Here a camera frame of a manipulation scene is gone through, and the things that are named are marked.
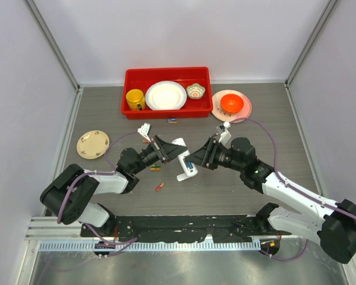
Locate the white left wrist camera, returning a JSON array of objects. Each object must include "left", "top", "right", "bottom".
[{"left": 137, "top": 123, "right": 151, "bottom": 143}]

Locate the white remote control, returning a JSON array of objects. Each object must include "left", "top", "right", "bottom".
[{"left": 177, "top": 149, "right": 198, "bottom": 182}]

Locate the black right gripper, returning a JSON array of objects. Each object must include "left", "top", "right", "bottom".
[{"left": 185, "top": 137, "right": 244, "bottom": 172}]

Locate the orange bowl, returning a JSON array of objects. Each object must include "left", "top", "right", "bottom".
[{"left": 220, "top": 93, "right": 244, "bottom": 114}]

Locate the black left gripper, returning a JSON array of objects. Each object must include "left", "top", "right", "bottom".
[{"left": 132, "top": 135, "right": 186, "bottom": 175}]

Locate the red orange battery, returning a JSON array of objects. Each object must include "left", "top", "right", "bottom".
[{"left": 155, "top": 183, "right": 164, "bottom": 192}]

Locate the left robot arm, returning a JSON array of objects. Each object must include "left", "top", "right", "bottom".
[{"left": 40, "top": 135, "right": 187, "bottom": 237}]

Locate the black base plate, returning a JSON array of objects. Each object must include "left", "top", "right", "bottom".
[{"left": 95, "top": 215, "right": 290, "bottom": 243}]

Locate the white plate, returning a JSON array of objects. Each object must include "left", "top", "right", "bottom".
[{"left": 145, "top": 81, "right": 187, "bottom": 110}]

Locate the white slotted cable duct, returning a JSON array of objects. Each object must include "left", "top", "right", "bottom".
[{"left": 39, "top": 239, "right": 260, "bottom": 252}]

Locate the yellow mug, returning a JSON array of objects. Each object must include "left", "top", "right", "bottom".
[{"left": 126, "top": 89, "right": 146, "bottom": 111}]

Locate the cream floral saucer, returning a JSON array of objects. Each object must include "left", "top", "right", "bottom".
[{"left": 76, "top": 130, "right": 110, "bottom": 160}]

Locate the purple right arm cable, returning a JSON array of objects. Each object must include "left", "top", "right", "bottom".
[{"left": 228, "top": 118, "right": 356, "bottom": 262}]

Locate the small patterned flower bowl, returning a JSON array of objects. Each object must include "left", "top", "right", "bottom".
[{"left": 186, "top": 83, "right": 206, "bottom": 100}]

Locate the pink plate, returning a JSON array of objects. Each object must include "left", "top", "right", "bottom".
[{"left": 212, "top": 90, "right": 252, "bottom": 122}]

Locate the red plastic bin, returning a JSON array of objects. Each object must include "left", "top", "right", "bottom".
[{"left": 121, "top": 66, "right": 213, "bottom": 119}]

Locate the blue battery one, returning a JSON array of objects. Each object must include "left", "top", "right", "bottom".
[{"left": 186, "top": 161, "right": 193, "bottom": 172}]

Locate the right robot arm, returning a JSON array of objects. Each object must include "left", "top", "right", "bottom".
[{"left": 186, "top": 138, "right": 356, "bottom": 264}]

